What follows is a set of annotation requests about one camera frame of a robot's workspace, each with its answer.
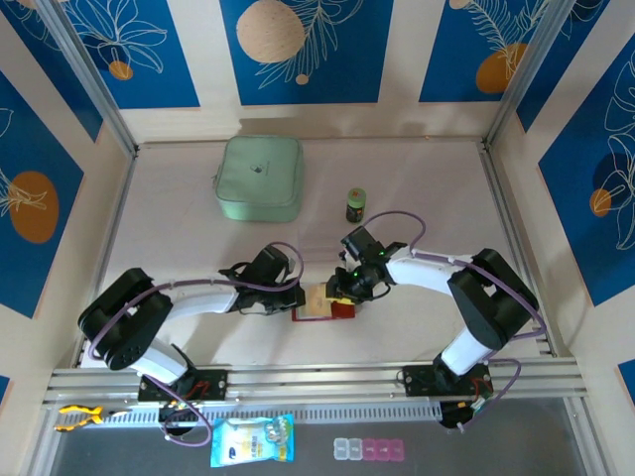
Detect red card holder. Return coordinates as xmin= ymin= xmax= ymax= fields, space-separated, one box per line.
xmin=291 ymin=282 xmax=358 ymax=324

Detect clear acrylic card tray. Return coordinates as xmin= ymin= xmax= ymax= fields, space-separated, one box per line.
xmin=299 ymin=221 xmax=344 ymax=264

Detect small green-lid dark bottle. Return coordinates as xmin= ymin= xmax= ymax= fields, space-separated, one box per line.
xmin=344 ymin=186 xmax=369 ymax=224

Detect mint green zip pouch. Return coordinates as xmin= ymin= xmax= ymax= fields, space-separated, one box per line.
xmin=212 ymin=135 xmax=305 ymax=223

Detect blue white snack packet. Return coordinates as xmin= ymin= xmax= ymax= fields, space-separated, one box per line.
xmin=209 ymin=414 xmax=296 ymax=469

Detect grey metal panel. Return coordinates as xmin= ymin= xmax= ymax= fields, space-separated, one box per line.
xmin=49 ymin=396 xmax=587 ymax=476

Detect aluminium mounting rail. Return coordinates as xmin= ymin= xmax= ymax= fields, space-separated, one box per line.
xmin=42 ymin=357 xmax=592 ymax=406

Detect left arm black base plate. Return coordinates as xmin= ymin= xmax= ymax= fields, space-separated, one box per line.
xmin=137 ymin=367 xmax=231 ymax=403

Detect grey slotted cable duct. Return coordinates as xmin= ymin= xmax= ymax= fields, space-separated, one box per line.
xmin=98 ymin=401 xmax=444 ymax=423

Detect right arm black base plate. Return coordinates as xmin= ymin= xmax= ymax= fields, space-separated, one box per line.
xmin=401 ymin=364 xmax=495 ymax=399

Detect aluminium side rail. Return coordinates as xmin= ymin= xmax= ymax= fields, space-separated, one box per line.
xmin=478 ymin=141 xmax=557 ymax=358
xmin=73 ymin=148 xmax=139 ymax=369

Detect yellow-handled pliers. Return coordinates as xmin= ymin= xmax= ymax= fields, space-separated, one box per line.
xmin=54 ymin=404 xmax=133 ymax=433

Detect aluminium frame post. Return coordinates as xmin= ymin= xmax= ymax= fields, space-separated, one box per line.
xmin=35 ymin=0 xmax=141 ymax=156
xmin=483 ymin=0 xmax=579 ymax=146

